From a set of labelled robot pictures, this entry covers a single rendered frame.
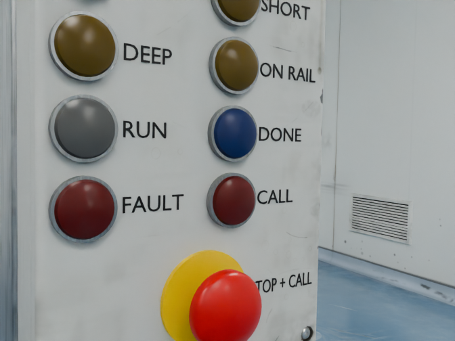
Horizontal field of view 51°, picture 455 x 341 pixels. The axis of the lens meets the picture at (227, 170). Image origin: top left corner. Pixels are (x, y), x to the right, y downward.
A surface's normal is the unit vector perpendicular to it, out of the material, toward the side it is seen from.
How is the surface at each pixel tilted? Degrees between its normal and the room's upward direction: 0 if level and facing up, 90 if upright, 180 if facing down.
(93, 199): 87
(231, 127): 88
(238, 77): 93
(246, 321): 93
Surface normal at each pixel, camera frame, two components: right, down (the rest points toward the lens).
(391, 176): -0.88, 0.01
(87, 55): 0.55, 0.11
